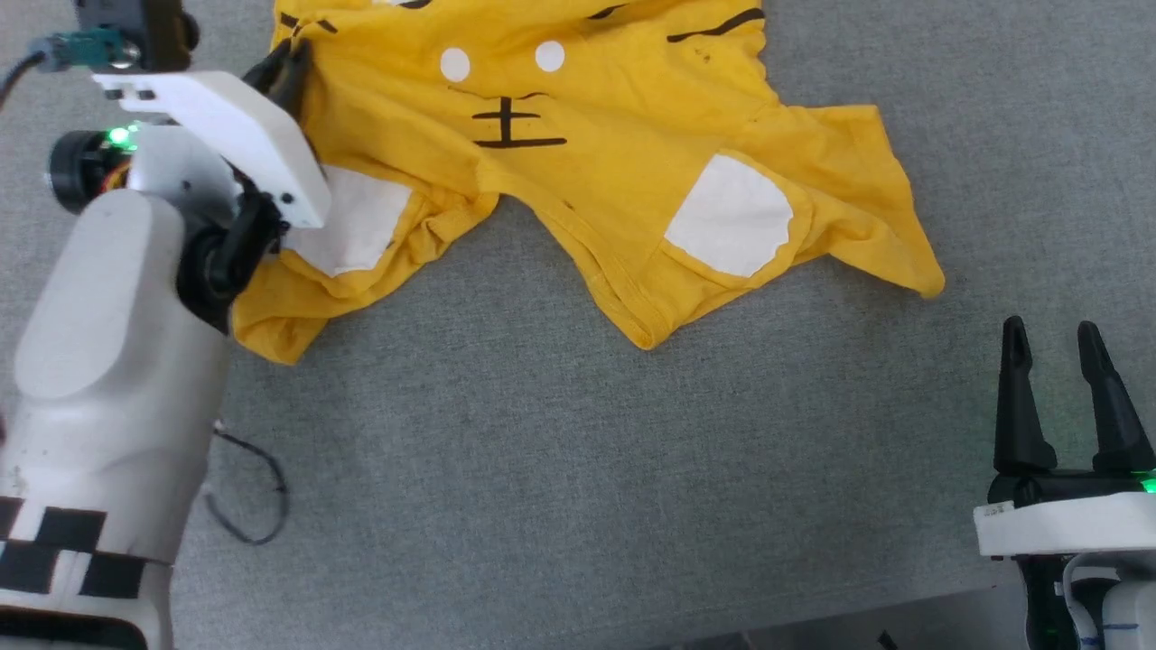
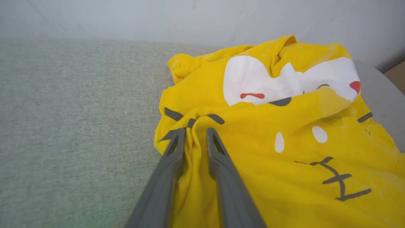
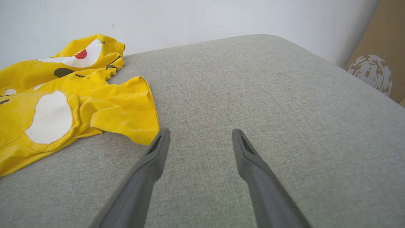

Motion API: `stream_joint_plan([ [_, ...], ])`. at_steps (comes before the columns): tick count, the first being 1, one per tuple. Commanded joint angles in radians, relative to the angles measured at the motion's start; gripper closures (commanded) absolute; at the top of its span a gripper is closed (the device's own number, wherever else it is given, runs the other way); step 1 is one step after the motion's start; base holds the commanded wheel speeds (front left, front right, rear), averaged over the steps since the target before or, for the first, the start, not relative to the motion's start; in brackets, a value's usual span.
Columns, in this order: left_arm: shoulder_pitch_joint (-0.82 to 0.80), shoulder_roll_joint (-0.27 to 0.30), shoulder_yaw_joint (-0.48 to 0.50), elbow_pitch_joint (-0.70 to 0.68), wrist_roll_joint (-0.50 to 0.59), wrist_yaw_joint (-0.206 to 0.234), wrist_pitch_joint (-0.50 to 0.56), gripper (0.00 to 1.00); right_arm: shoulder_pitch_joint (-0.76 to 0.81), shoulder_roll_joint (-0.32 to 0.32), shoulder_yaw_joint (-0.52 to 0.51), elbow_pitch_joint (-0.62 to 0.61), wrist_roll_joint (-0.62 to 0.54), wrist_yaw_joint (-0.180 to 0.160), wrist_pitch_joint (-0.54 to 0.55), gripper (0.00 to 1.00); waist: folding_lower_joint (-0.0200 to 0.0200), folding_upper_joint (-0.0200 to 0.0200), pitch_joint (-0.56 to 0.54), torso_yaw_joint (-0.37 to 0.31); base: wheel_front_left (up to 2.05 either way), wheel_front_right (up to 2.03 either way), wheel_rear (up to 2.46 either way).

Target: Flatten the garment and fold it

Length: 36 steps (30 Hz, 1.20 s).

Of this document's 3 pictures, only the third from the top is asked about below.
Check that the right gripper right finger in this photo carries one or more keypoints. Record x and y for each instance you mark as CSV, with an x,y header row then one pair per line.
x,y
265,190

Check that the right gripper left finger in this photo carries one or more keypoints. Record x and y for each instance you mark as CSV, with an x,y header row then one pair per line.
x,y
142,183

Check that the yellow printed t-shirt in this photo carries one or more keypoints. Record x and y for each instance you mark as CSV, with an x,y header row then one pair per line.
x,y
120,107

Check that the grey fabric sofa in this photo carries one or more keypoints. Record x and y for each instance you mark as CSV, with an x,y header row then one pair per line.
x,y
253,95

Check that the brown cardboard board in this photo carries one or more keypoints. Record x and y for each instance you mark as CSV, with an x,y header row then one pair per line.
x,y
386,34

